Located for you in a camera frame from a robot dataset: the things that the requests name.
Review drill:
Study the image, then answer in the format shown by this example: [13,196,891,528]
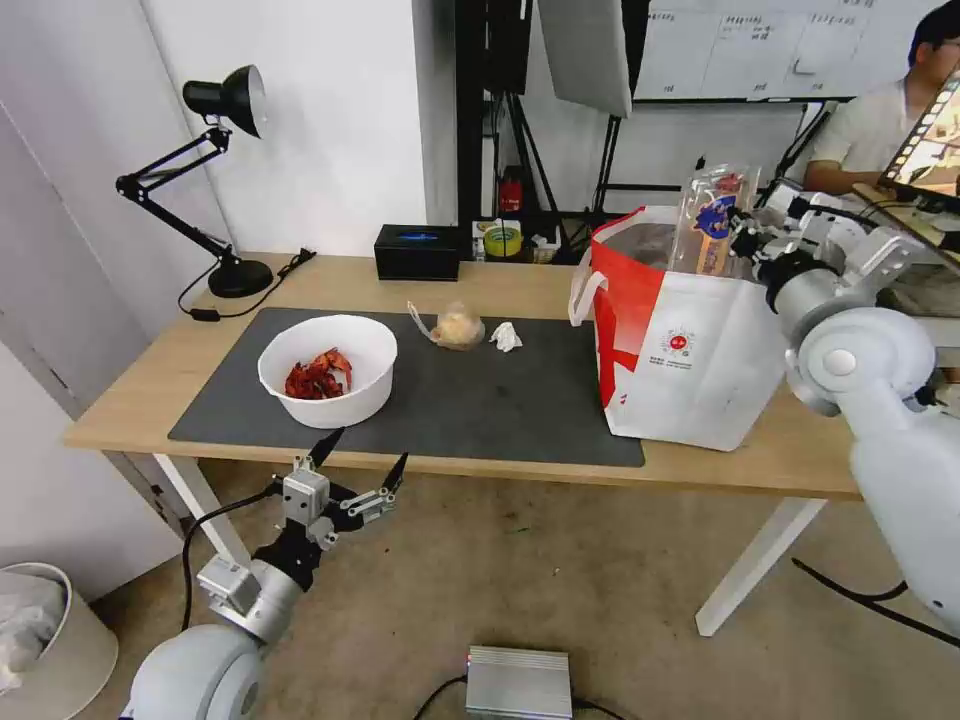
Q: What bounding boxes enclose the red white takeout bag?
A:
[568,205,786,454]

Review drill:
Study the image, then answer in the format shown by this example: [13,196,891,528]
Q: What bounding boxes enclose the white table leg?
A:
[152,452,255,573]
[694,496,828,639]

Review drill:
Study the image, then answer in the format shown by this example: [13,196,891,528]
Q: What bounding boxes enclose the clear plastic snack wrapper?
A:
[669,160,763,280]

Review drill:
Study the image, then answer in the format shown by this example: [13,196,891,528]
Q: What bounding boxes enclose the white round bowl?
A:
[257,314,400,430]

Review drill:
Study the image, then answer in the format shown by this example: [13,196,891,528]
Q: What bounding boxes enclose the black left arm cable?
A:
[180,482,288,633]

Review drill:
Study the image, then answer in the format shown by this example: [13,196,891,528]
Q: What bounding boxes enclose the black desk lamp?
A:
[115,63,276,299]

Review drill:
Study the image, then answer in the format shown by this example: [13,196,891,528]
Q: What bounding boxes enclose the silver metal power box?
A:
[464,644,575,720]

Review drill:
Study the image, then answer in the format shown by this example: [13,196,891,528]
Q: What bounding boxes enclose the person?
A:
[803,0,960,198]

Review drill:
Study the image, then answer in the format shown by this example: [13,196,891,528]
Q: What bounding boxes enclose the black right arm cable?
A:
[790,557,960,648]

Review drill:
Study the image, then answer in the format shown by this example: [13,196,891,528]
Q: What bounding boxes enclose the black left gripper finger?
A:
[293,427,347,481]
[335,451,411,528]

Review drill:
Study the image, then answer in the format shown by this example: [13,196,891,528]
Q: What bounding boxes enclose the whiteboard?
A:
[632,0,931,104]

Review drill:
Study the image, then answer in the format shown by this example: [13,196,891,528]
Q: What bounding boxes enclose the black tissue box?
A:
[374,222,461,283]

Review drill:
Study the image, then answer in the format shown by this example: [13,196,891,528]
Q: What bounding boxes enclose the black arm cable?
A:
[180,482,288,633]
[790,557,960,648]

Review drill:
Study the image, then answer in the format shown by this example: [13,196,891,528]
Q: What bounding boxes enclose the white softbox light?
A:
[535,0,636,121]

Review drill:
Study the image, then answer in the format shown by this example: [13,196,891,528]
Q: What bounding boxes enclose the red crayfish shells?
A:
[283,346,356,402]

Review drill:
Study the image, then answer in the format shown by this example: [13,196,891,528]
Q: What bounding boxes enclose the black metal stand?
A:
[452,0,543,226]

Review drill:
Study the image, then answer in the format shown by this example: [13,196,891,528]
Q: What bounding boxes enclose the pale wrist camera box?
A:
[282,464,332,524]

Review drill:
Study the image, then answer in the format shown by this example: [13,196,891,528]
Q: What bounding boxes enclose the black power box cable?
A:
[410,673,471,720]

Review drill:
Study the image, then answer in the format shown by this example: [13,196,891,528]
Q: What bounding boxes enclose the yellow green tape roll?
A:
[471,218,525,265]

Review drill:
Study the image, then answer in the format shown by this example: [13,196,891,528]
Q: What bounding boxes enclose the red canister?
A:
[497,166,531,217]

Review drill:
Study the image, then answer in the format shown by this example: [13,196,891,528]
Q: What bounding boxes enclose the dark grey desk mat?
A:
[166,305,647,469]

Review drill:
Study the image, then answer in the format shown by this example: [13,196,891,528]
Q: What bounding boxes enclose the crumpled clear plastic bag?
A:
[406,299,488,352]

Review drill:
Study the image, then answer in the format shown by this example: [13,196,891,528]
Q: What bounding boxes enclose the white waste bin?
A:
[0,562,121,720]

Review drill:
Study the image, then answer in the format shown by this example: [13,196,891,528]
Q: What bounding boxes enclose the black lamp power cable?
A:
[176,248,318,325]

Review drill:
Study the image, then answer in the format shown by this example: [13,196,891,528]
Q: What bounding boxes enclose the laptop screen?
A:
[875,65,960,220]

